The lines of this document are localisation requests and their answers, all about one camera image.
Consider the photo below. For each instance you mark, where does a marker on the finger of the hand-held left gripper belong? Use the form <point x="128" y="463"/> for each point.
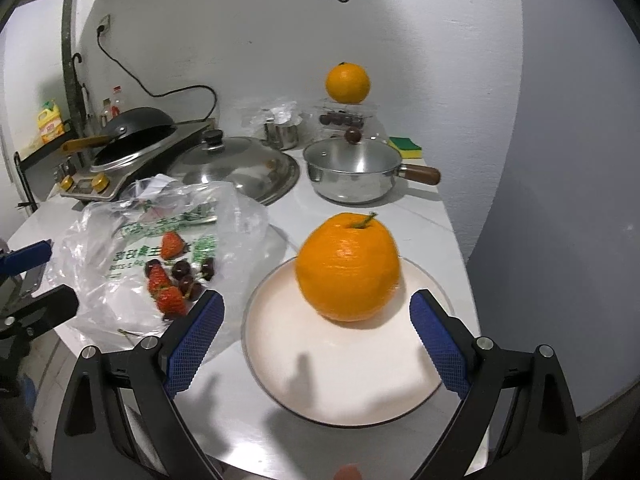
<point x="42" y="307"/>
<point x="27" y="256"/>

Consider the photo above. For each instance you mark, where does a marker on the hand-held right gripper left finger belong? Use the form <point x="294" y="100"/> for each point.
<point x="194" y="346"/>

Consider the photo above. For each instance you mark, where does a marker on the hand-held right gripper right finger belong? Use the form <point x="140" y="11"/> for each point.
<point x="440" y="346"/>

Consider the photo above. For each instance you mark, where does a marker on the red strawberry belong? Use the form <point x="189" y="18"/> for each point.
<point x="159" y="279"/>
<point x="171" y="302"/>
<point x="173" y="244"/>

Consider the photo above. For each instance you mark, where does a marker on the clear printed plastic bag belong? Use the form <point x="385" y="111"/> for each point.
<point x="100" y="260"/>

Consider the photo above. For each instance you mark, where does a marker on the white round plate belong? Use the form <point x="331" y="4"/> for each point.
<point x="350" y="372"/>

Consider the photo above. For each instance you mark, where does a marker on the large orange with stem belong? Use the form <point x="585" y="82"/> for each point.
<point x="345" y="270"/>

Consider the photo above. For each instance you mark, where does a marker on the induction cooker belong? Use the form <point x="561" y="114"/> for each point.
<point x="85" y="187"/>

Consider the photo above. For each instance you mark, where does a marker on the black shelf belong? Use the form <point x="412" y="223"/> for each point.
<point x="35" y="152"/>

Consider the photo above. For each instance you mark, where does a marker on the yellow detergent bottle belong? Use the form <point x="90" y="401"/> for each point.
<point x="52" y="122"/>

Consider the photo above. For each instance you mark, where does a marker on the small dark sauce bottle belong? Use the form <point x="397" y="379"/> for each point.
<point x="105" y="112"/>

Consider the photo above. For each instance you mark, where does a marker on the black wok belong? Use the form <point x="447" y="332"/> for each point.
<point x="140" y="122"/>

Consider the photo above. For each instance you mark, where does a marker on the red capped sauce bottle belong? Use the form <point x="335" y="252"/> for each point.
<point x="116" y="105"/>

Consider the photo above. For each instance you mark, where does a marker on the large steel wok lid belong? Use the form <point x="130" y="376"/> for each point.
<point x="235" y="165"/>

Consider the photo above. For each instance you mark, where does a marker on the grey vertical pipe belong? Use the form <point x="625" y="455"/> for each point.
<point x="69" y="60"/>

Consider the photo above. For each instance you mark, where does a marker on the yellow green sponge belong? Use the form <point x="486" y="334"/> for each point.
<point x="406" y="146"/>

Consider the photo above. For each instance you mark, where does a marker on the glass saucepan lid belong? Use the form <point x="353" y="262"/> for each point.
<point x="330" y="152"/>

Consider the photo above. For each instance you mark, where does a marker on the small steel cup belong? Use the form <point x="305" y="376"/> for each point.
<point x="281" y="135"/>

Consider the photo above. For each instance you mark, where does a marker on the clear plastic box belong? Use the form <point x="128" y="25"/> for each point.
<point x="370" y="110"/>

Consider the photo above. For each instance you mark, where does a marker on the row of dark cherries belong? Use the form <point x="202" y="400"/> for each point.
<point x="340" y="119"/>

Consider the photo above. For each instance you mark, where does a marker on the crumpled clear plastic wrap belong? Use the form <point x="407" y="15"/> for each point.
<point x="282" y="111"/>

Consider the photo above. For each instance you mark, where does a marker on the small orange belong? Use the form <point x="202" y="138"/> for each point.
<point x="347" y="84"/>

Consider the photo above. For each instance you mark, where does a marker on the white wall socket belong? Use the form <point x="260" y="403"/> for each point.
<point x="104" y="24"/>

